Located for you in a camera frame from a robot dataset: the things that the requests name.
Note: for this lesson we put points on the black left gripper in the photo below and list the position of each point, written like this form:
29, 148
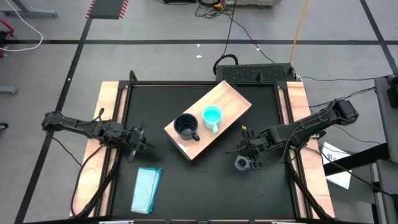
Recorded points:
132, 138

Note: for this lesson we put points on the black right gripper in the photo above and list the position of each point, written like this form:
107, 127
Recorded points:
258, 146

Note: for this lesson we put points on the black mug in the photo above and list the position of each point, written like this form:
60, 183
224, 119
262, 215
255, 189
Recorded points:
186, 127

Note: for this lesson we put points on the teal mug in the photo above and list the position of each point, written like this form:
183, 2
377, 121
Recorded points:
212, 115

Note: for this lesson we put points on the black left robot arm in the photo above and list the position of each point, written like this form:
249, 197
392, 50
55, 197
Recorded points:
71, 126

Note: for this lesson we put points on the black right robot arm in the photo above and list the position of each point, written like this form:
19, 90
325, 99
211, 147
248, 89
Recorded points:
311, 124

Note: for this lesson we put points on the clear glass mug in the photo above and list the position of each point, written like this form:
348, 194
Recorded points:
242, 163

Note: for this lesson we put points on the yellow tag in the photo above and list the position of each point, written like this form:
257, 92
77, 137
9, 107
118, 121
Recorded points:
244, 127

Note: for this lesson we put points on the light blue folded cloth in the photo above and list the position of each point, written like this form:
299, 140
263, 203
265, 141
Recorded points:
146, 189

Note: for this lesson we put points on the wooden side board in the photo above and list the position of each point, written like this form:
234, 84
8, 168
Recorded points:
93, 186
317, 186

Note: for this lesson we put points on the black perforated computer case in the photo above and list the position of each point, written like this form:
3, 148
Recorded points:
252, 73

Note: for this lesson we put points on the white label strip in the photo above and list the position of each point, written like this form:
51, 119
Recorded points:
116, 222

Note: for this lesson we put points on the white paper sheet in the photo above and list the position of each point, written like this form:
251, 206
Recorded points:
340, 180

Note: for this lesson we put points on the black metal beam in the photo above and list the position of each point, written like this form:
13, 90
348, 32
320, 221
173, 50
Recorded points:
357, 158

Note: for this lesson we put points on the grey desk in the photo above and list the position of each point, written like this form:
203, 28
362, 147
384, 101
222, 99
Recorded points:
384, 124

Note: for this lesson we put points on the black mat with hazard stripes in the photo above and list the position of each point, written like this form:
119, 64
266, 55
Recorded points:
107, 8

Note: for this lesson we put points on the black caster wheel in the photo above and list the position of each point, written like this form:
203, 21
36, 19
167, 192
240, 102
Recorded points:
3, 126

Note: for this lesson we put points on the grey equipment case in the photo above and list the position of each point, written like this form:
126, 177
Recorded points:
255, 2

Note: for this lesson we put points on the grey metal foot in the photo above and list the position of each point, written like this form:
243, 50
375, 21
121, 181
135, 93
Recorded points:
7, 90

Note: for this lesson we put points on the black device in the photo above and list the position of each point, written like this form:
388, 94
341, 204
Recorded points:
393, 96

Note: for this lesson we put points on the grey metal stand leg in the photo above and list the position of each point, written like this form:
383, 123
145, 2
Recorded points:
37, 13

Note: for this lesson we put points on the red and black cart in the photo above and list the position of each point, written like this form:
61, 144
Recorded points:
9, 28

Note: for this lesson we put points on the black aluminium table frame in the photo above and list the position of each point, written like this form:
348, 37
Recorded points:
171, 83

